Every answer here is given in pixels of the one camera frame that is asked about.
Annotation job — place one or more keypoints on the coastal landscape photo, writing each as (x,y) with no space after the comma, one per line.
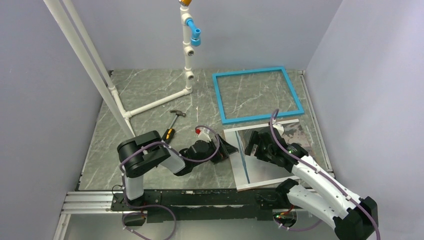
(293,134)

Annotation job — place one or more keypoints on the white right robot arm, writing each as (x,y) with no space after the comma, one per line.
(351,216)

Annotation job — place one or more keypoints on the blue pipe fitting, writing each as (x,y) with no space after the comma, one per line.
(195,38)

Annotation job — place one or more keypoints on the steel claw hammer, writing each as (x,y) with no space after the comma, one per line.
(177,114)

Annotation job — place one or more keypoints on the orange pipe cap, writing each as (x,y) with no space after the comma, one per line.
(185,3)

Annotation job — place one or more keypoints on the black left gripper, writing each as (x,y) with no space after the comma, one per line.
(225,149)

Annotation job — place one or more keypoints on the aluminium table edge rail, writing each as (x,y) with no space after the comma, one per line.
(301,74)

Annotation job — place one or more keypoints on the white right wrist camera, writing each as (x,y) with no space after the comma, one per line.
(279,127)

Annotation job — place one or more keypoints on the blue picture frame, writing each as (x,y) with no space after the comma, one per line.
(251,95)

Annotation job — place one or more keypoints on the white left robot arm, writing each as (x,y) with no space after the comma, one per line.
(142,153)

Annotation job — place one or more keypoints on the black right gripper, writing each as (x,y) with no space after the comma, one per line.
(254,139)

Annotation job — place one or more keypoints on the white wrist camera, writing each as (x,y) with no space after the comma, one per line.
(279,127)
(203,134)

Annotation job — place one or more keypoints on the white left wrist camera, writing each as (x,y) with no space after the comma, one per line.
(203,134)

